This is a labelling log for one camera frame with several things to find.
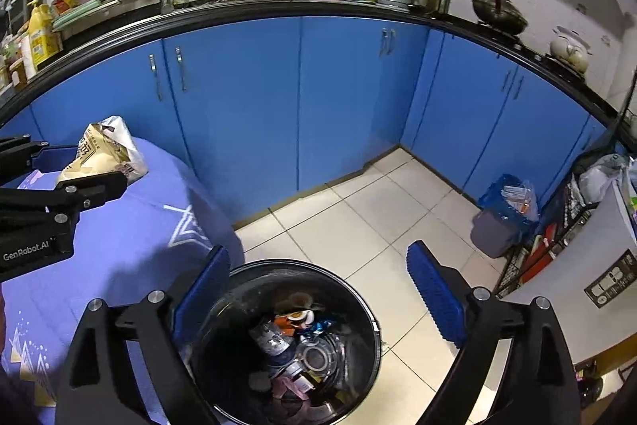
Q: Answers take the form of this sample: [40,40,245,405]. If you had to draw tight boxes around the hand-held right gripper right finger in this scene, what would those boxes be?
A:
[405,240,584,425]

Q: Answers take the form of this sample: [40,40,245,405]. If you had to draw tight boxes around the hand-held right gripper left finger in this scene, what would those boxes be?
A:
[54,246,231,425]

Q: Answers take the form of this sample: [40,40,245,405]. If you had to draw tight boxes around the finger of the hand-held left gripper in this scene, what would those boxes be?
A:
[0,135,83,185]
[0,170,128,232]

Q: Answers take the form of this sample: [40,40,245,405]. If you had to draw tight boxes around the beige snack bag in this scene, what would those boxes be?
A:
[55,115,149,187]

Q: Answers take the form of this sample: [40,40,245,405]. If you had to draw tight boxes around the black trash can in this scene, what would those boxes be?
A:
[189,259,383,425]

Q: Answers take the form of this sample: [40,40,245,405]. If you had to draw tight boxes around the blue printed tablecloth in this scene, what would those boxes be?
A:
[0,136,244,411]

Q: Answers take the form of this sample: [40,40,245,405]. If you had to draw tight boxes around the grey bin with blue bag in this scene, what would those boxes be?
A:
[470,174,541,259]

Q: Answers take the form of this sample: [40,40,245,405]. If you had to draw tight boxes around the row of condiment jars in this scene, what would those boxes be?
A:
[0,32,38,92]

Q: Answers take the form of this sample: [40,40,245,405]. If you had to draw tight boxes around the white bottle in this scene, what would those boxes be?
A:
[19,32,38,80]

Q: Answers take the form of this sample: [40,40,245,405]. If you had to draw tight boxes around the yellow detergent bottle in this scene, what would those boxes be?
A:
[27,0,61,60]

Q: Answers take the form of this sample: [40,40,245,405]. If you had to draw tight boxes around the large white appliance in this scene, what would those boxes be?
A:
[498,183,637,366]

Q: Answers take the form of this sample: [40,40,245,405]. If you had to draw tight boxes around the blue base cabinets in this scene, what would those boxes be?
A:
[0,14,623,227]

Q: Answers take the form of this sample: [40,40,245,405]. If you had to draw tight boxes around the black kitchen countertop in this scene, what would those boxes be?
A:
[0,0,637,137]

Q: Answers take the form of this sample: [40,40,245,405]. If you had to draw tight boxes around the white pot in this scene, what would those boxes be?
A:
[550,26,593,72]

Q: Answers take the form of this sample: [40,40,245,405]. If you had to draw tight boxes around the dark wok with lid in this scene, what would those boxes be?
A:
[472,0,529,35]

